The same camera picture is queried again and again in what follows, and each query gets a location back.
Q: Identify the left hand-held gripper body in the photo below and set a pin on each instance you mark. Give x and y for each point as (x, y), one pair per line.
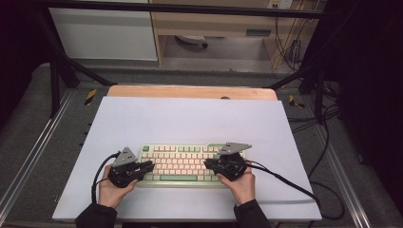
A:
(125, 158)

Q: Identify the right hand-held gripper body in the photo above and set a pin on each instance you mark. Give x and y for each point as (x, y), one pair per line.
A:
(233, 166)

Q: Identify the green and cream keyboard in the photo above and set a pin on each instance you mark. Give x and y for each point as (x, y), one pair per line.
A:
(180, 164)

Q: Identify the person's right hand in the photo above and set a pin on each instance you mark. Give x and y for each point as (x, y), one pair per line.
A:
(242, 190)

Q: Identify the person's left hand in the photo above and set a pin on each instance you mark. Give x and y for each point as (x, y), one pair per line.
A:
(111, 194)

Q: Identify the yellow and black tape strip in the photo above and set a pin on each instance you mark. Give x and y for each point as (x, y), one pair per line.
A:
(90, 97)
(296, 103)

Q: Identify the black metal stand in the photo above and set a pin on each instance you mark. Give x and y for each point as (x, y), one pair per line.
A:
(54, 82)
(320, 95)

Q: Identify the white chair base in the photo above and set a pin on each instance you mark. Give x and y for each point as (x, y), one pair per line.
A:
(191, 39)

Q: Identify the white cabinet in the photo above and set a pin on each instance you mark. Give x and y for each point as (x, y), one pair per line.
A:
(101, 34)

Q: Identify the wooden desk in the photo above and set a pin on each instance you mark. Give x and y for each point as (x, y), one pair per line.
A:
(215, 22)

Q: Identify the dark curtain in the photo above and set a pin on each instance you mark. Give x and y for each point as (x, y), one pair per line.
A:
(370, 95)
(19, 47)

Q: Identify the black metal crossbar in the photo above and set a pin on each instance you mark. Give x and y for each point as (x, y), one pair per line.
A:
(177, 8)

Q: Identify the white power socket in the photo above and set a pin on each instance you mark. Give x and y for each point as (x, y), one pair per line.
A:
(280, 3)

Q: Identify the aluminium floor rail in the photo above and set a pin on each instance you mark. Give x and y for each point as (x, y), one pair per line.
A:
(31, 158)
(342, 177)

